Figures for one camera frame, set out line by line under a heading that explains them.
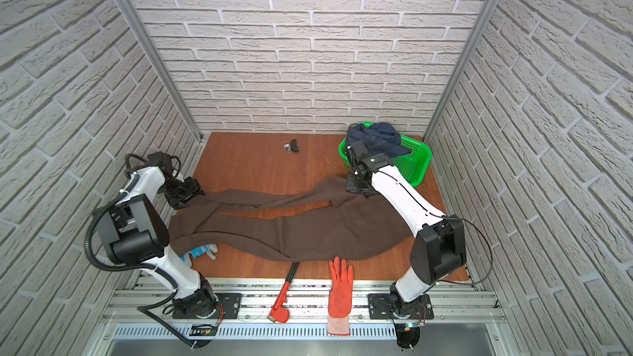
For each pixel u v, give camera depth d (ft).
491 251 2.49
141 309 2.10
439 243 1.43
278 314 2.37
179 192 2.52
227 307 2.39
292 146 3.74
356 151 2.18
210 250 2.73
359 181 2.00
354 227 2.94
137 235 1.57
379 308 2.40
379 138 3.38
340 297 2.48
